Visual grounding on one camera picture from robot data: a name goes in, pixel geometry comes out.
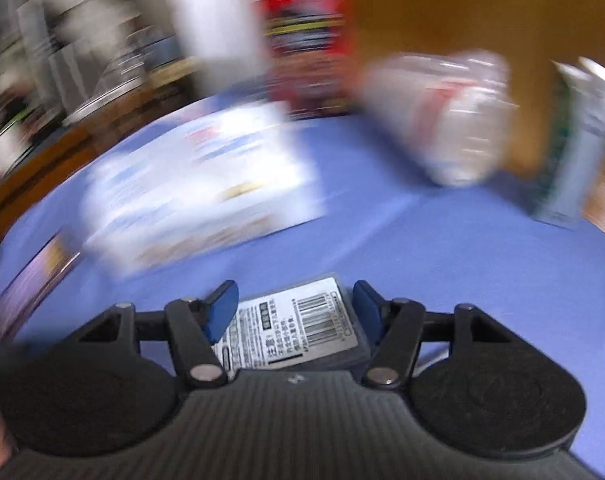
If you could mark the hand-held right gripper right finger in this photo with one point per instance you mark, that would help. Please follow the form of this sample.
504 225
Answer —
367 310

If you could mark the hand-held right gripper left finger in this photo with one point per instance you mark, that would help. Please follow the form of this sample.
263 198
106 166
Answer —
221 310

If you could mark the small tissue packet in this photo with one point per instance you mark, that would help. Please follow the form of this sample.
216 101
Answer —
292 327

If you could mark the blue printed tablecloth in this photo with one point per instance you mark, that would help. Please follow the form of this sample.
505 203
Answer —
407 245

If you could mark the large white tissue pack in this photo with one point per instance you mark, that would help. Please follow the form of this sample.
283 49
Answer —
192 195

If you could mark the smartphone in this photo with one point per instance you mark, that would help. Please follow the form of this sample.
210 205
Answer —
27 287

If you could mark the sleeve of clear plastic cups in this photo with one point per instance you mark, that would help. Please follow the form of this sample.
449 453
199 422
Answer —
447 120

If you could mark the green and white drink carton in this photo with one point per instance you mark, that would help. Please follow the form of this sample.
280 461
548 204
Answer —
577 160

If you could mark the red snack packet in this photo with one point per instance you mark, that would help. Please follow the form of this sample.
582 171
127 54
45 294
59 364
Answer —
307 35

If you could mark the wooden board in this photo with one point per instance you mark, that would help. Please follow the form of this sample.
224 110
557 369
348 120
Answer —
482 5

